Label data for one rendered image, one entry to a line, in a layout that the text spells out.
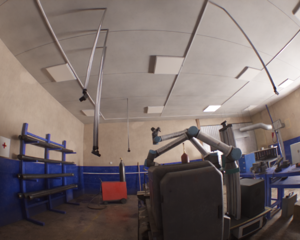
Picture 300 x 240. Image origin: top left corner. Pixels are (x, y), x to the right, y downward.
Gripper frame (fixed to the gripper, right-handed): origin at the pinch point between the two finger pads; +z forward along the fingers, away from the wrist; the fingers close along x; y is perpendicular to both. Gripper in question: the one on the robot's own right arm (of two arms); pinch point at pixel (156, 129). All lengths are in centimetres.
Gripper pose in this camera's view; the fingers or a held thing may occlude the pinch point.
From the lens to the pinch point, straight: 195.2
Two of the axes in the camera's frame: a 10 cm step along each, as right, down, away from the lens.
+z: 0.8, -3.2, -9.4
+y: 7.1, 6.8, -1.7
